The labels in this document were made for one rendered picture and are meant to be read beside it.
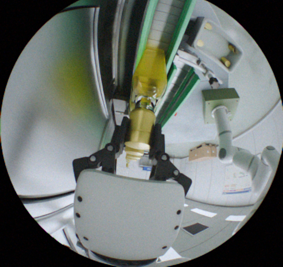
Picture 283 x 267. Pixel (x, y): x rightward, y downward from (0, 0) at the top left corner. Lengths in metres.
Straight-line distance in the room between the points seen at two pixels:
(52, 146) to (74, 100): 0.09
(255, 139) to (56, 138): 3.84
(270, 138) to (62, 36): 3.76
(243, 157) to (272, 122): 3.33
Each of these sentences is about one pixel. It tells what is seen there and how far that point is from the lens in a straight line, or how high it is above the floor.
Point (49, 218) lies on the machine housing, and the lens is 0.22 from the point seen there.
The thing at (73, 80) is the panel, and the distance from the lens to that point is 0.18.
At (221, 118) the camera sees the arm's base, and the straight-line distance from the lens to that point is 0.58.
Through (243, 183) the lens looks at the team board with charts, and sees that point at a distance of 3.87.
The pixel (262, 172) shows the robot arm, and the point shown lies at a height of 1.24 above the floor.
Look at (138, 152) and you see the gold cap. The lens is 0.16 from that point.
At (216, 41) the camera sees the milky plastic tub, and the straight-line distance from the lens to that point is 0.49.
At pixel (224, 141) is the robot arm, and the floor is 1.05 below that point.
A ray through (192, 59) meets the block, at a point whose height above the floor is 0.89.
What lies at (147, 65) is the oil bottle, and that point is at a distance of 0.19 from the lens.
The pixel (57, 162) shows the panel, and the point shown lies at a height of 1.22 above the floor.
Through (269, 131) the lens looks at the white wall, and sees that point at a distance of 3.68.
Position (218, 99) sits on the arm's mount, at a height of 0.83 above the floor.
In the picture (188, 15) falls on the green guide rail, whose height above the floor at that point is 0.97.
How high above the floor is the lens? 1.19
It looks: 26 degrees down
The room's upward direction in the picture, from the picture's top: 170 degrees counter-clockwise
